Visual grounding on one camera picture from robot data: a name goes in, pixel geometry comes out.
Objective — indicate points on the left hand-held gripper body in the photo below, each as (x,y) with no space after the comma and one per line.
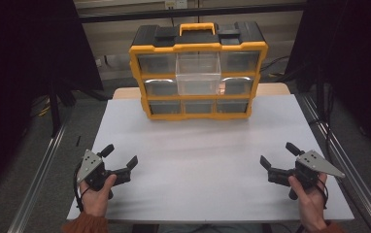
(93,171)

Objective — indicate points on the white wall outlet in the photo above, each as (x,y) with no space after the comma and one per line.
(176,4)

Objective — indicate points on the white table board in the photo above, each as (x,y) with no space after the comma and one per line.
(193,168)

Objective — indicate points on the black metal stand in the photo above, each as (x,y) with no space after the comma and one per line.
(54,110)

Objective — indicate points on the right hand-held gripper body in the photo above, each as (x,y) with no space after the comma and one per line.
(306,168)

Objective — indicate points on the person's left hand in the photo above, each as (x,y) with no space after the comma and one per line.
(96,199)

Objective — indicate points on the aluminium floor rail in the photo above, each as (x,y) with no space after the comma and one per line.
(352,174)
(38,178)

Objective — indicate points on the large clear plastic drawer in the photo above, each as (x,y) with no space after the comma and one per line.
(198,81)

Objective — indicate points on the black horizontal bar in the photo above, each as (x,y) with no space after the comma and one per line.
(141,14)

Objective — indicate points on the set of small closed bins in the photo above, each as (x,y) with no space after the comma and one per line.
(161,87)

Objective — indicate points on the person's right hand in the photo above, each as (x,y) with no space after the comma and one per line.
(310,204)

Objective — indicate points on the black curtain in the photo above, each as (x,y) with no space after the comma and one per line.
(358,64)
(18,64)

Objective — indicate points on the yellow black organizer case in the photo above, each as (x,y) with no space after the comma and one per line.
(199,39)

